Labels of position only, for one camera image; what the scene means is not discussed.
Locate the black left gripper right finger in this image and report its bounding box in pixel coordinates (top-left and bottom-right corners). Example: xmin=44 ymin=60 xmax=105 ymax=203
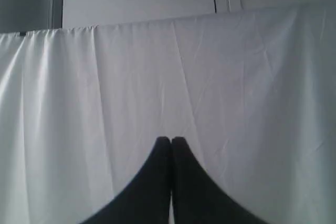
xmin=171 ymin=137 xmax=265 ymax=223

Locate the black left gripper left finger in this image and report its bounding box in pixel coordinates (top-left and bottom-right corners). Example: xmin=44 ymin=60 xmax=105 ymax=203
xmin=84 ymin=136 xmax=172 ymax=223

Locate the white curtain backdrop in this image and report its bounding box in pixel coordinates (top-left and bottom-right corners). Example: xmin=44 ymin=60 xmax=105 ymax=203
xmin=1 ymin=3 xmax=335 ymax=223

